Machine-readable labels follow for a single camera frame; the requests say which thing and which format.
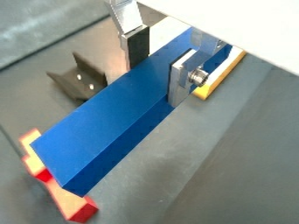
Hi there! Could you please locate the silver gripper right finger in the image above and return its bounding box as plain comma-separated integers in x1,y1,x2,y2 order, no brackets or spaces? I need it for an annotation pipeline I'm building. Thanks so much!
168,28,226,108

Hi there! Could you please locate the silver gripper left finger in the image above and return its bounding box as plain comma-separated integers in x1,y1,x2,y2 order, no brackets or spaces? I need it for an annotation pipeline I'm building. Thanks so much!
104,0,150,69

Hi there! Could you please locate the blue long block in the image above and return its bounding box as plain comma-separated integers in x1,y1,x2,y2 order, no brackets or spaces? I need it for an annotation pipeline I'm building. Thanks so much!
30,26,234,198

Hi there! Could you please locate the yellow slotted board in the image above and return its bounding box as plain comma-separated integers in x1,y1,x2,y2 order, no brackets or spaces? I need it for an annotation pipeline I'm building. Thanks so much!
191,46,247,100

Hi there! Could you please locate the black U-shaped block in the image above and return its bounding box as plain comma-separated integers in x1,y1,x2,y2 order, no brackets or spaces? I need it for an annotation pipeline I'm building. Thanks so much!
47,52,108,102

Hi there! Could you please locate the red cross-shaped block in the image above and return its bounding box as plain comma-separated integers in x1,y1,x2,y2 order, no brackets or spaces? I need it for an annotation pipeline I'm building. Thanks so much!
19,129,99,223

